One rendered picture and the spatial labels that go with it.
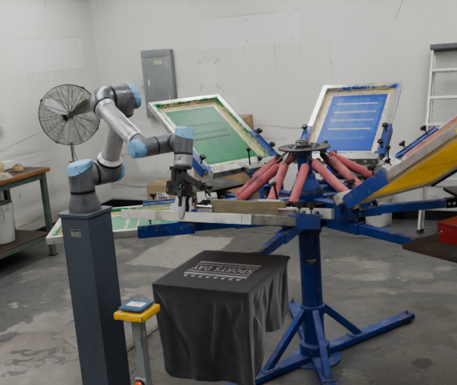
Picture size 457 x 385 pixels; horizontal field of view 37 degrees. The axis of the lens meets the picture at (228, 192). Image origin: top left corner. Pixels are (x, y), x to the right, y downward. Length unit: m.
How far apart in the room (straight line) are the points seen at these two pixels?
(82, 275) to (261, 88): 4.64
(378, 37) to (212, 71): 1.89
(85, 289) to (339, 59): 4.58
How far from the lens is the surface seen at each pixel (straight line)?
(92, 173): 3.22
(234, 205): 3.22
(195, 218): 2.64
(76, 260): 3.29
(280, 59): 7.44
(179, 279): 2.93
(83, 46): 8.44
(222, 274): 2.94
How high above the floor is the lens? 1.90
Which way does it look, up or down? 12 degrees down
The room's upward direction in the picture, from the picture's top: 5 degrees counter-clockwise
